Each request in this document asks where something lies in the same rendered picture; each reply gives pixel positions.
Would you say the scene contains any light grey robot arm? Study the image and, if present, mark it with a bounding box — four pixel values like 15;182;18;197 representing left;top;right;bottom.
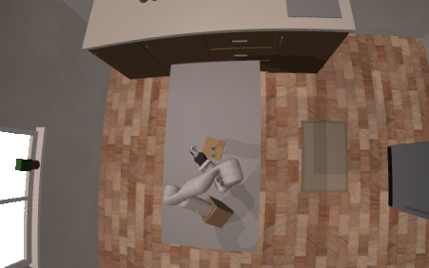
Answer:
163;158;244;217

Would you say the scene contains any tan square mat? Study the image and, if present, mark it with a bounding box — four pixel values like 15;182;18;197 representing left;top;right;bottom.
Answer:
203;137;225;160

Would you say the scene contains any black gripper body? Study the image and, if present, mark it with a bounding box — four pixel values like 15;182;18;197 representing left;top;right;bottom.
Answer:
194;152;215;172

